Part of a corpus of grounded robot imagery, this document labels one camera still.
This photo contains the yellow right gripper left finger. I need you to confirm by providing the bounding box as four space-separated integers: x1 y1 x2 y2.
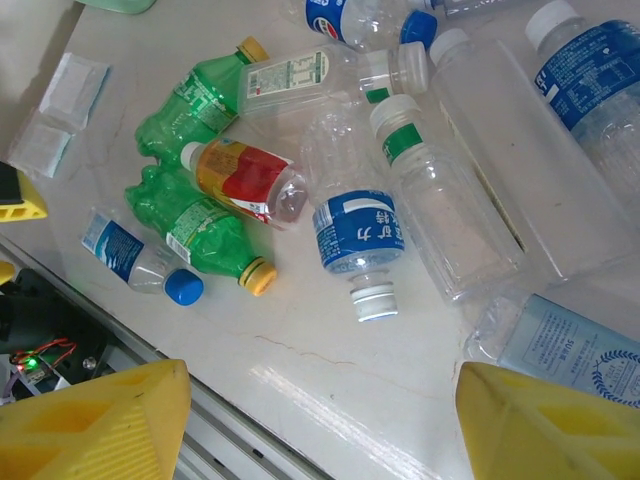
0 358 192 480

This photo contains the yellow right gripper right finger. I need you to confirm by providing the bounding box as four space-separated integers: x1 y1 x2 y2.
457 361 640 480

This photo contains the pale blue label bottle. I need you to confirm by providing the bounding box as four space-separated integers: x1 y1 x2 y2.
462 287 640 409

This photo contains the small blue label bottle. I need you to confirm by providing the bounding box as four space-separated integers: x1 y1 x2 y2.
80 209 205 307

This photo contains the green Sprite plastic bottle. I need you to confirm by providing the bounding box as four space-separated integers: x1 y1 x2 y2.
123 164 279 297
134 35 271 169

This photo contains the red orange label bottle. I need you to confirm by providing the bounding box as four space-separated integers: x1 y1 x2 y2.
179 137 310 232

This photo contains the clear bottle green band label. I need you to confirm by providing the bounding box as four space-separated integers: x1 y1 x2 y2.
368 93 531 306

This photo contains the blue white label clear bottle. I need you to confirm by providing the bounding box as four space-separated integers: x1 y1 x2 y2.
299 107 407 322

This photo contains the clear bottle white ingredient label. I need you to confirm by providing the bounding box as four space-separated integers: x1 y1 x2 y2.
237 40 431 119

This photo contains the large blue label bottle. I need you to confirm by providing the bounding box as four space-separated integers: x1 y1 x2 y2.
524 0 640 201

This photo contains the clear twin sachet packet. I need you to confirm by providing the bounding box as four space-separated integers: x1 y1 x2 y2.
7 52 112 180

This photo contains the green lunch box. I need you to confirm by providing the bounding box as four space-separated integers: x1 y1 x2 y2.
74 0 159 15

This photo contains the tall clear square bottle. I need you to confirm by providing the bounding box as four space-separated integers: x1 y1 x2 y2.
428 27 640 286

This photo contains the Pepsi blue label bottle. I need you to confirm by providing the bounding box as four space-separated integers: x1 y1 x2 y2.
304 0 440 51

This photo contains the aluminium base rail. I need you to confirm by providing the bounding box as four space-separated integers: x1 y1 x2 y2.
0 232 326 480

